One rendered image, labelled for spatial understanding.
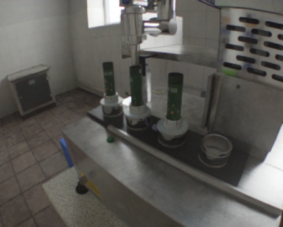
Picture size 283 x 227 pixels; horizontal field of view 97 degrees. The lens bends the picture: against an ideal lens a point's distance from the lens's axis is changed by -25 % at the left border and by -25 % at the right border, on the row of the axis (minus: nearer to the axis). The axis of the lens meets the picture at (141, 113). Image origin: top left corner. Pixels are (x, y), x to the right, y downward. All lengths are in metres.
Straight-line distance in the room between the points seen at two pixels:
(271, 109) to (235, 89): 0.09
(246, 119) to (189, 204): 0.21
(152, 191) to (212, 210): 0.11
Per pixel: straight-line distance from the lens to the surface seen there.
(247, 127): 0.38
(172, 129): 0.37
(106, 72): 0.48
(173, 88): 0.33
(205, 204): 0.31
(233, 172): 0.36
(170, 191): 0.32
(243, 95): 0.36
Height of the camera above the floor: 1.28
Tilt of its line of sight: 28 degrees down
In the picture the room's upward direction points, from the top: 2 degrees counter-clockwise
